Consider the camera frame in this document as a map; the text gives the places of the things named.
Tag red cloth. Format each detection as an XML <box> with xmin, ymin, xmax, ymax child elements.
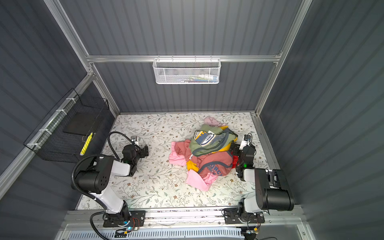
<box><xmin>232</xmin><ymin>156</ymin><xmax>239</xmax><ymax>169</ymax></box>

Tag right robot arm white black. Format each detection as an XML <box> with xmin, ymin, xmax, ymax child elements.
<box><xmin>230</xmin><ymin>143</ymin><xmax>295</xmax><ymax>224</ymax></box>

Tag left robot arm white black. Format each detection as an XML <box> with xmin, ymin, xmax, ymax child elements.
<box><xmin>71</xmin><ymin>145</ymin><xmax>149</xmax><ymax>226</ymax></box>

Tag dusty red shirt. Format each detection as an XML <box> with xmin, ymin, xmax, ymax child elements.
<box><xmin>171</xmin><ymin>140</ymin><xmax>234</xmax><ymax>178</ymax></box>

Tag floral patterned table mat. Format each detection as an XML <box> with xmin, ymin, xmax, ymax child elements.
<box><xmin>76</xmin><ymin>112</ymin><xmax>274</xmax><ymax>210</ymax></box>

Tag green shirt with grey trim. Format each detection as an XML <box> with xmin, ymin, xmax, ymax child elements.
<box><xmin>189</xmin><ymin>124</ymin><xmax>238</xmax><ymax>157</ymax></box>

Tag yellow marker pen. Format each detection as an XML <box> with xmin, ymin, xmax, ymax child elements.
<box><xmin>80</xmin><ymin>132</ymin><xmax>94</xmax><ymax>156</ymax></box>

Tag yellow shirt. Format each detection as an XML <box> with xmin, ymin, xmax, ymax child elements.
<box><xmin>186</xmin><ymin>124</ymin><xmax>238</xmax><ymax>177</ymax></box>

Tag pink shirt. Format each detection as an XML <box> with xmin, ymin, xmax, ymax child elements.
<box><xmin>169</xmin><ymin>117</ymin><xmax>227</xmax><ymax>192</ymax></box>

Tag items in white basket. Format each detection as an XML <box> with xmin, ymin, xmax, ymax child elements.
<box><xmin>177</xmin><ymin>74</ymin><xmax>219</xmax><ymax>84</ymax></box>

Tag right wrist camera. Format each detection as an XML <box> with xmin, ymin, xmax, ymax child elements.
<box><xmin>239</xmin><ymin>133</ymin><xmax>253</xmax><ymax>150</ymax></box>

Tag black wire mesh basket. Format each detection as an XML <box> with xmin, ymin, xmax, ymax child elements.
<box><xmin>24</xmin><ymin>89</ymin><xmax>112</xmax><ymax>163</ymax></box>

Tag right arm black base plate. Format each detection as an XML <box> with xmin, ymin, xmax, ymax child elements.
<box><xmin>222</xmin><ymin>208</ymin><xmax>265</xmax><ymax>225</ymax></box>

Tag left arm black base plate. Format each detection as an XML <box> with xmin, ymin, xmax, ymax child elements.
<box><xmin>103</xmin><ymin>211</ymin><xmax>146</xmax><ymax>228</ymax></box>

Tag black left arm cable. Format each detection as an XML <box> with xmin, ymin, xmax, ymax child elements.
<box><xmin>70</xmin><ymin>131</ymin><xmax>133</xmax><ymax>240</ymax></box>

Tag white wire mesh basket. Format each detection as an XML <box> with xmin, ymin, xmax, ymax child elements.
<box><xmin>153</xmin><ymin>58</ymin><xmax>222</xmax><ymax>85</ymax></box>

